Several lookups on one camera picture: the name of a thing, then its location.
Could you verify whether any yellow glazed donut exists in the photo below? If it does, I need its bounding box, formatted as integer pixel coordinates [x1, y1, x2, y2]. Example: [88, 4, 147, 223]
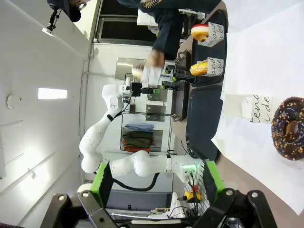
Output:
[189, 60, 210, 77]

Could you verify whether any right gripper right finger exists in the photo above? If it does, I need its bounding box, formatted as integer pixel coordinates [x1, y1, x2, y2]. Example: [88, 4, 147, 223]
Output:
[194, 160, 278, 228]

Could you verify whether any person's right forearm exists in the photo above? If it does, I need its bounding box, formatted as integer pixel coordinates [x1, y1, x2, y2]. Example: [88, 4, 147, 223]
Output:
[137, 4, 190, 60]

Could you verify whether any person's right hand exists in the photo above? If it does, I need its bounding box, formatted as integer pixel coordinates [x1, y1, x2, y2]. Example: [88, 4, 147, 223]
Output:
[144, 50, 166, 70]

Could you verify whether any round smoke detector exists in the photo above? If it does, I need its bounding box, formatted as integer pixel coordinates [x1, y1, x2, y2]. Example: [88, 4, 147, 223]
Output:
[6, 94, 22, 110]

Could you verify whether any rectangular ceiling light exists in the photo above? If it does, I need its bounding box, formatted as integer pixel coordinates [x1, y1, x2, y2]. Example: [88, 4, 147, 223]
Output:
[38, 87, 68, 100]

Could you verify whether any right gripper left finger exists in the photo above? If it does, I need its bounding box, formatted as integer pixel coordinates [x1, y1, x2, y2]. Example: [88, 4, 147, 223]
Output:
[47, 161, 115, 228]

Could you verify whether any person in dark blazer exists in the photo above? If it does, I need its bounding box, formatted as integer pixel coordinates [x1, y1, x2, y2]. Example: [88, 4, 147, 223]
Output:
[117, 0, 223, 17]

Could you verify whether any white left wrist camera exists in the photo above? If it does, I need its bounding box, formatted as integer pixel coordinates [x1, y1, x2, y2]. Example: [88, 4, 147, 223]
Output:
[123, 76, 132, 93]

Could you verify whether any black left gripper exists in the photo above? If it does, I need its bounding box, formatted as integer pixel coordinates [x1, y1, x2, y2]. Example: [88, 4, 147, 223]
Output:
[131, 82, 161, 97]

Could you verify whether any chocolate sprinkled donut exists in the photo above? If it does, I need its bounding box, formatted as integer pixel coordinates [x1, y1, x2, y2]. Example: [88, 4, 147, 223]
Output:
[270, 95, 304, 162]

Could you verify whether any small printed paper sheet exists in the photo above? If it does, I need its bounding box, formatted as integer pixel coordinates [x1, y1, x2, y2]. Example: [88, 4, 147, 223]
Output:
[205, 57, 225, 76]
[198, 21, 225, 48]
[224, 93, 273, 124]

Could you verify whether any black square tray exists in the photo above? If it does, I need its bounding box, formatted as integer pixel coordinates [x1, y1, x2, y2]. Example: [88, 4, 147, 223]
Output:
[184, 85, 224, 162]
[189, 9, 229, 87]

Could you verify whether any yellow emergency stop button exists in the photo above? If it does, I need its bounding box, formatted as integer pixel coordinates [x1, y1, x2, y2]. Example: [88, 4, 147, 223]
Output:
[183, 185, 203, 202]

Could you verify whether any large white paper sheet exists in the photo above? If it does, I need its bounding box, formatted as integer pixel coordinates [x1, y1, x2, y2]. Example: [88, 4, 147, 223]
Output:
[210, 23, 304, 216]

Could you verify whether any pink frosted donut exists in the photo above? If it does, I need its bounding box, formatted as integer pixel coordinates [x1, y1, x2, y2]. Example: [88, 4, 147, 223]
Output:
[190, 23, 211, 42]

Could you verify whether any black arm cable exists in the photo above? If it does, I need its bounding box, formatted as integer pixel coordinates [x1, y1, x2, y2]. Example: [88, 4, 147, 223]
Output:
[113, 172, 160, 192]

